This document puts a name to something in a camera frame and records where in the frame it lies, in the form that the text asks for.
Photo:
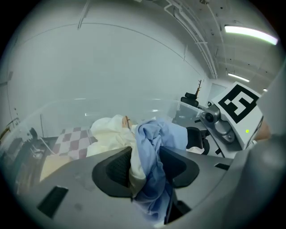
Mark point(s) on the black mesh office chair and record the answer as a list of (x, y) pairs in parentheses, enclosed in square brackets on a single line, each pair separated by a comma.
[(190, 101)]

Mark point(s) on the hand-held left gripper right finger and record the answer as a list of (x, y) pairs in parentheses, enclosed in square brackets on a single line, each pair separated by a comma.
[(205, 174)]

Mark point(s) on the light blue clothes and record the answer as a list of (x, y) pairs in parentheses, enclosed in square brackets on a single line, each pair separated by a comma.
[(152, 145)]

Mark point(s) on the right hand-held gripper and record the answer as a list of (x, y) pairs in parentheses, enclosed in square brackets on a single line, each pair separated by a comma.
[(236, 125)]

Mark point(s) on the clear plastic storage bin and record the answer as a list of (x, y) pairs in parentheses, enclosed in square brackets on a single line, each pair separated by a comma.
[(67, 116)]

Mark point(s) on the red white checkered table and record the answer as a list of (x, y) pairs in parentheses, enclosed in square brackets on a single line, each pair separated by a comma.
[(76, 145)]

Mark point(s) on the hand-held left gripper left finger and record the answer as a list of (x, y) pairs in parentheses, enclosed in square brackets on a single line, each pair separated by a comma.
[(78, 179)]

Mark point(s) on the wooden coat rack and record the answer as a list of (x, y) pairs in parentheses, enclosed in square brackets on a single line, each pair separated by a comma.
[(197, 91)]

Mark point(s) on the person's right forearm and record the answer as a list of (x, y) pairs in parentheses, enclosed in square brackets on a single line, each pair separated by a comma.
[(264, 132)]

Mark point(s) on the ceiling tube light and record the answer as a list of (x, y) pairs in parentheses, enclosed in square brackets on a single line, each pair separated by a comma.
[(238, 77), (250, 33)]

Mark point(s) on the white ceiling pipes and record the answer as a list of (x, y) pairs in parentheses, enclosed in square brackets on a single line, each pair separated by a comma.
[(201, 40)]

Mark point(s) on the cream flat paper bag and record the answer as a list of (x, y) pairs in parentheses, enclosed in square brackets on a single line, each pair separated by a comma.
[(55, 167)]

